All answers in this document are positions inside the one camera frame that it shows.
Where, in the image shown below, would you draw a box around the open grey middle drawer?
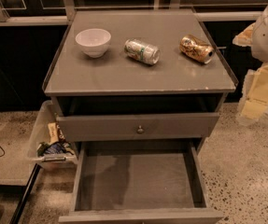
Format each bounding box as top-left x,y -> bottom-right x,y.
59,140 -> 223,224

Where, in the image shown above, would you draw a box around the clear plastic bin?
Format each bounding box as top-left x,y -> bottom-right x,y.
27,100 -> 78,170

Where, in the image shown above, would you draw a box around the orange gold soda can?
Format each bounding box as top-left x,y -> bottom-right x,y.
179,35 -> 215,64

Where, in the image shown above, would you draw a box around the green white soda can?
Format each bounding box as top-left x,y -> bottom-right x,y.
124,38 -> 160,65

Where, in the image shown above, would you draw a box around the grey top drawer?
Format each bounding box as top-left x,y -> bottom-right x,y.
57,113 -> 219,142

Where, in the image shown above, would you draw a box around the white ceramic bowl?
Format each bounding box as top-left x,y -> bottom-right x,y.
76,28 -> 111,58

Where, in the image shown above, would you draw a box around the white metal railing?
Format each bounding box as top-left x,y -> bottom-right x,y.
0,0 -> 268,28

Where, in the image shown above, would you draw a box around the grey drawer cabinet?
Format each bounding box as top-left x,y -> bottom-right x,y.
41,8 -> 239,147

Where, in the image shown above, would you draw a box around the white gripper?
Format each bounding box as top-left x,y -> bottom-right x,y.
233,6 -> 268,126

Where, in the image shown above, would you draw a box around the round metal drawer knob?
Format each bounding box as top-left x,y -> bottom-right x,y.
136,125 -> 144,134

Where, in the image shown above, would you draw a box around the snack packets in bin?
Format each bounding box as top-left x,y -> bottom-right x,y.
36,122 -> 75,157

